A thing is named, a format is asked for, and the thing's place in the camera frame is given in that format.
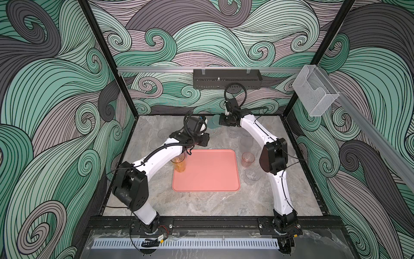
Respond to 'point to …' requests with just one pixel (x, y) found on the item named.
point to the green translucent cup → (213, 121)
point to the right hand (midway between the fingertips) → (219, 121)
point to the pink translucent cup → (247, 158)
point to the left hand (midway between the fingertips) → (206, 135)
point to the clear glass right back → (233, 133)
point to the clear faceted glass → (251, 176)
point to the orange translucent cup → (179, 163)
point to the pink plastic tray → (208, 170)
